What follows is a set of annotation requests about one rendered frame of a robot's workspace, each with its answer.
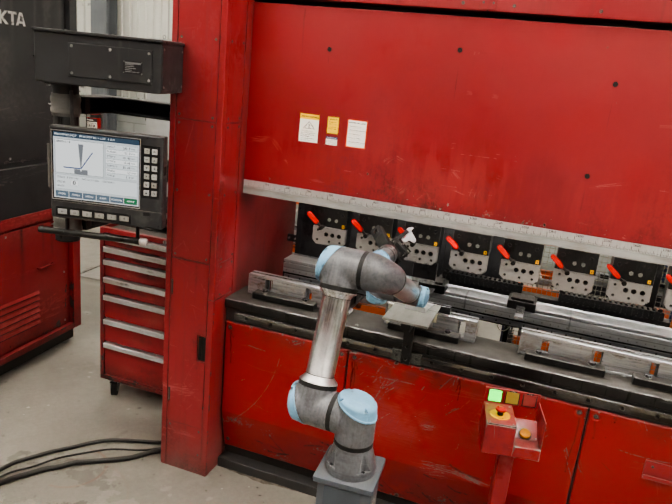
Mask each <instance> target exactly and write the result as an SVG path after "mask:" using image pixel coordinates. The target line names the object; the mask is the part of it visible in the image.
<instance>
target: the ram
mask: <svg viewBox="0 0 672 504"><path fill-rule="evenodd" d="M301 113H305V114H313V115H320V116H319V127H318V139H317V143H312V142H304V141H298V140H299V128H300V115H301ZM328 116H330V117H338V118H339V127H338V134H331V133H327V122H328ZM348 119H353V120H361V121H368V125H367V134H366V143H365V149H358V148H351V147H345V144H346V134H347V124H348ZM326 136H329V137H337V146H334V145H327V144H326ZM244 179H246V180H253V181H259V182H265V183H271V184H277V185H283V186H289V187H295V188H301V189H307V190H313V191H319V192H326V193H332V194H338V195H344V196H350V197H356V198H362V199H368V200H374V201H380V202H386V203H392V204H399V205H405V206H411V207H417V208H423V209H429V210H435V211H441V212H447V213H453V214H459V215H465V216H472V217H478V218H484V219H490V220H496V221H502V222H508V223H514V224H520V225H526V226H532V227H538V228H545V229H551V230H557V231H563V232H569V233H575V234H581V235H587V236H593V237H599V238H605V239H611V240H618V241H624V242H630V243H636V244H642V245H648V246H654V247H660V248H666V249H672V31H669V30H655V29H640V28H626V27H612V26H597V25H583V24H568V23H554V22H540V21H525V20H511V19H496V18H482V17H468V16H453V15H439V14H424V13H410V12H395V11H381V10H367V9H352V8H338V7H323V6H309V5H295V4H280V3H266V2H254V14H253V31H252V48H251V65H250V82H249V99H248V116H247V132H246V149H245V166H244ZM243 193H248V194H253V195H259V196H265V197H271V198H277V199H283V200H288V201H294V202H300V203H306V204H312V205H317V206H323V207H329V208H335V209H341V210H347V211H352V212H358V213H364V214H370V215H376V216H382V217H387V218H393V219H399V220H405V221H411V222H416V223H422V224H428V225H434V226H440V227H446V228H451V229H457V230H463V231H469V232H475V233H481V234H486V235H492V236H498V237H504V238H510V239H515V240H521V241H527V242H533V243H539V244H545V245H550V246H556V247H562V248H568V249H574V250H580V251H585V252H591V253H597V254H603V255H609V256H614V257H620V258H626V259H632V260H638V261H644V262H649V263H655V264H661V265H667V266H672V258H667V257H661V256H655V255H650V254H644V253H638V252H632V251H626V250H620V249H614V248H608V247H602V246H596V245H590V244H584V243H578V242H572V241H566V240H560V239H554V238H548V237H542V236H537V235H531V234H525V233H519V232H513V231H507V230H501V229H495V228H489V227H483V226H477V225H471V224H465V223H459V222H453V221H447V220H441V219H435V218H430V217H424V216H418V215H412V214H406V213H400V212H394V211H388V210H382V209H376V208H370V207H364V206H358V205H352V204H346V203H340V202H334V201H328V200H322V199H317V198H311V197H305V196H299V195H293V194H287V193H281V192H275V191H269V190H263V189H257V188H251V187H245V186H243Z"/></svg>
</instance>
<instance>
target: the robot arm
mask: <svg viewBox="0 0 672 504"><path fill-rule="evenodd" d="M412 229H414V228H413V227H409V228H407V229H406V230H405V231H404V232H402V233H401V234H400V235H399V236H398V237H397V236H396V237H395V238H394V239H393V240H391V241H390V239H389V237H388V236H387V234H386V232H385V230H384V228H383V227H382V226H379V225H377V226H376V227H375V228H374V229H373V230H371V234H372V236H373V238H374V239H375V241H376V243H377V245H378V247H379V249H377V250H376V251H374V252H368V251H363V250H359V249H354V248H349V247H345V246H338V245H330V246H328V247H326V248H325V249H324V251H323V252H322V253H321V255H320V257H319V259H318V261H317V264H316V268H315V277H316V279H317V280H318V281H320V285H319V288H320V290H321V291H322V294H323V295H322V299H321V304H320V309H319V313H318V318H317V323H316V327H315V332H314V337H313V341H312V346H311V351H310V355H309V360H308V365H307V369H306V372H305V373H304V374H302V375H301V376H300V378H299V380H297V381H295V382H294V383H293V384H292V386H291V389H290V391H289V394H288V401H287V407H288V412H289V415H290V417H291V418H292V419H293V420H296V421H298V422H301V423H302V424H307V425H310V426H313V427H316V428H320V429H323V430H326V431H329V432H332V433H334V442H333V444H332V446H331V448H330V450H329V452H328V454H327V456H326V462H325V467H326V470H327V471H328V473H329V474H330V475H332V476H333V477H335V478H336V479H339V480H341V481H345V482H351V483H358V482H364V481H367V480H369V479H371V478H372V477H373V476H374V474H375V472H376V459H375V454H374V450H373V441H374V434H375V426H376V421H377V403H376V401H375V400H374V398H373V397H372V396H371V395H369V394H368V393H366V392H364V391H362V390H358V389H350V388H349V389H344V390H342V391H341V392H337V386H338V384H337V382H336V381H335V379H334V375H335V371H336V366H337V361H338V357H339V352H340V347H341V343H342V338H343V333H344V329H345V324H346V319H347V314H348V310H349V305H350V300H351V299H352V298H353V297H355V296H356V295H357V292H358V290H363V291H367V292H366V299H367V301H368V302H370V303H372V304H379V305H382V304H385V303H386V301H387V300H389V301H394V302H399V303H403V304H407V305H411V306H415V307H421V308H424V307H425V306H426V305H427V302H428V299H429V288H428V287H425V286H422V285H416V284H415V283H414V282H413V281H412V280H410V279H409V278H408V277H407V276H406V274H405V272H404V270H403V269H402V268H401V267H400V266H399V265H397V264H398V263H399V262H401V261H402V260H403V259H404V258H405V257H406V256H407V255H408V254H409V253H410V252H411V250H410V249H409V248H408V247H407V246H406V245H405V244H404V245H403V244H402V243H401V242H400V240H401V241H402V242H404V243H406V242H407V241H411V242H413V243H415V242H416V238H415V237H414V235H413V233H412ZM404 236H406V237H404ZM403 237H404V238H403ZM407 250H408V251H409V252H408V251H407Z"/></svg>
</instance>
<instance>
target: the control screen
mask: <svg viewBox="0 0 672 504"><path fill-rule="evenodd" d="M53 162H54V197H61V198H69V199H78V200H86V201H94V202H103V203H111V204H119V205H128V206H136V207H139V140H130V139H122V138H113V137H104V136H95V135H86V134H77V133H68V132H59V131H53ZM70 180H76V181H78V186H72V185H70Z"/></svg>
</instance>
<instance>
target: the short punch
mask: <svg viewBox="0 0 672 504"><path fill-rule="evenodd" d="M437 270H438V263H437V264H436V265H435V264H433V265H427V264H422V263H417V262H414V264H413V271H412V281H416V282H421V283H426V284H431V285H435V281H436V277H437Z"/></svg>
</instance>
